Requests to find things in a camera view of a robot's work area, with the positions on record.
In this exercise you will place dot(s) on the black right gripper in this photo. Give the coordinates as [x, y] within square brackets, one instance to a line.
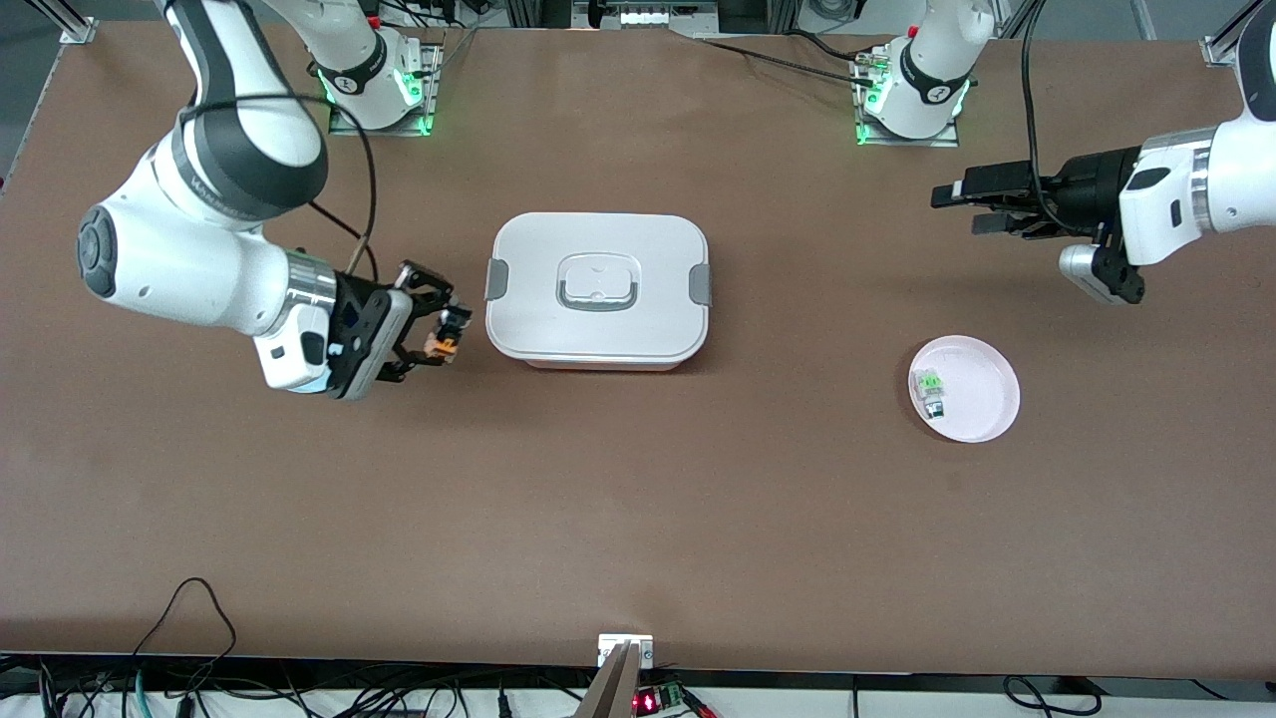
[351, 300]

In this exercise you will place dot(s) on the grey camera mount bar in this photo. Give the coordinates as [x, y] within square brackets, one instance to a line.
[610, 688]

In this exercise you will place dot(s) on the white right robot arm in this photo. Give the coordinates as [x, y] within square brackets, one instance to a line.
[199, 249]

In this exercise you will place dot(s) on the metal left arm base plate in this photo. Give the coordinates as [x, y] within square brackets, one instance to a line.
[952, 135]

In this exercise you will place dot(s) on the circuit board red display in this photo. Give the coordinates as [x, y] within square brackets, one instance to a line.
[658, 698]

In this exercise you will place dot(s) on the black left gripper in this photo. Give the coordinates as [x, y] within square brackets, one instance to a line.
[1089, 182]

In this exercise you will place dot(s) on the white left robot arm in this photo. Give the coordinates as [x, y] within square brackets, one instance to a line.
[1196, 184]

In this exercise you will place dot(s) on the small white metal bracket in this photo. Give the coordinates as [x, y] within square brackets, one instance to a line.
[608, 646]

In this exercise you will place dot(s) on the pink round plate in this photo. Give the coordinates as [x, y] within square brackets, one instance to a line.
[982, 394]

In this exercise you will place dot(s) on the aluminium frame profile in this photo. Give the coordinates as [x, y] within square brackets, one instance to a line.
[1221, 50]
[78, 28]

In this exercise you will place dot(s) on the white lunch box grey clips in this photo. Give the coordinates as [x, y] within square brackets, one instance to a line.
[596, 291]

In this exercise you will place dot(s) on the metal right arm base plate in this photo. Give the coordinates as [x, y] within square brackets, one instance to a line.
[431, 85]

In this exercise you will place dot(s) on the green push-button switch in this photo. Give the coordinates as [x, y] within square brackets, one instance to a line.
[931, 391]

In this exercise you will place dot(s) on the orange push-button switch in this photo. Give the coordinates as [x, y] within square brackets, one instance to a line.
[444, 339]

